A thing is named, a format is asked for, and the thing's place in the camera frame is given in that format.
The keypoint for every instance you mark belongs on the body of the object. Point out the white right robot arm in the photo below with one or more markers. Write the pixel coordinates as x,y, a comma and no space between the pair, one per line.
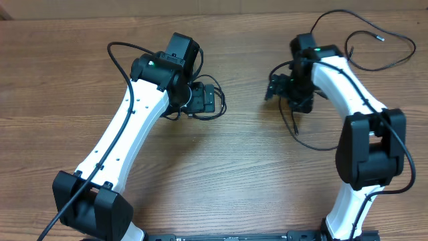
371,156

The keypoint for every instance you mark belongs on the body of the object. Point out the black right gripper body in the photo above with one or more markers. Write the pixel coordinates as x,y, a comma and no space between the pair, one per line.
273,86

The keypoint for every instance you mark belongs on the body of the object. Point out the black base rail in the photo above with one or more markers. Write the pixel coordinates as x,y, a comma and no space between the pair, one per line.
288,236

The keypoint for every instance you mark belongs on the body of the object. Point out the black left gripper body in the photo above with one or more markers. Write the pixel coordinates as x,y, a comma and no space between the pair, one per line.
198,97

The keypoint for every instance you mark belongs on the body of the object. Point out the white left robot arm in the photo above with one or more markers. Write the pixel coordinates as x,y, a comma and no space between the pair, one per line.
162,84

